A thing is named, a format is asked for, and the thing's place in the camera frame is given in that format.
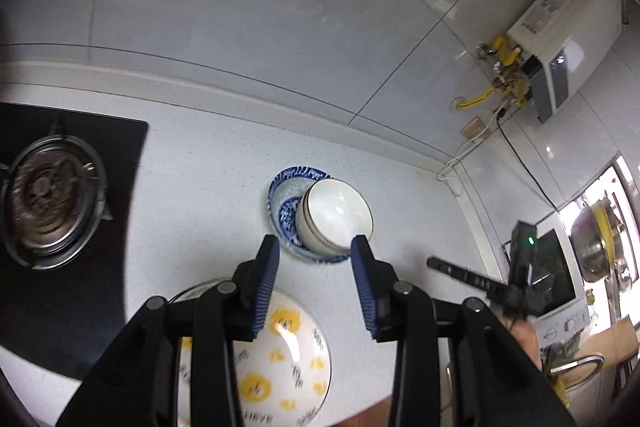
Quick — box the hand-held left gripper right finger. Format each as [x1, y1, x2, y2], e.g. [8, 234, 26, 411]
[350, 234, 576, 427]

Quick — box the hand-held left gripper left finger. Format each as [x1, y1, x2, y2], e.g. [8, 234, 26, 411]
[55, 234, 281, 427]

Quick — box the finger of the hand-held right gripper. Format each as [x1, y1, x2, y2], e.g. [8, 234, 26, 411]
[426, 256, 507, 300]

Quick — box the white bowl with dark rim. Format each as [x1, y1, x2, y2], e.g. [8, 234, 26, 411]
[301, 179, 374, 255]

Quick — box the blue and white plate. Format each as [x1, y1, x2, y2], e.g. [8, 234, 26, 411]
[266, 165, 371, 264]

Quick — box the person's right hand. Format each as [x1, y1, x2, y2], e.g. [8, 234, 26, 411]
[509, 317, 542, 369]

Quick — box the white microwave oven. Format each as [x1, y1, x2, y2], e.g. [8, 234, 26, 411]
[502, 212, 592, 350]

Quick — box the steel pot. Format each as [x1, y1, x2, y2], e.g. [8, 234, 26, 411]
[570, 194, 615, 284]

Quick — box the yellow gas pipe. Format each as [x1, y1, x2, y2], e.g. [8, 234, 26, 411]
[456, 37, 533, 110]

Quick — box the gas stove burner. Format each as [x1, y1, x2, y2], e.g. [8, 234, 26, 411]
[0, 102, 149, 380]

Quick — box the round metal stove burner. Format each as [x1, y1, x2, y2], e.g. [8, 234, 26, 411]
[0, 134, 108, 270]

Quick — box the black cable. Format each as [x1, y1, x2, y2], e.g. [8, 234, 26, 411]
[497, 107, 558, 210]

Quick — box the white power cable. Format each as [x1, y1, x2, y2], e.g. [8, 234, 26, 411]
[436, 109, 506, 198]

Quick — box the beige wall socket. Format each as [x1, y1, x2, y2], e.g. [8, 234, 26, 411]
[460, 117, 487, 140]

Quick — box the white wall water heater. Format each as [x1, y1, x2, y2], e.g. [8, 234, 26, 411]
[505, 0, 626, 124]

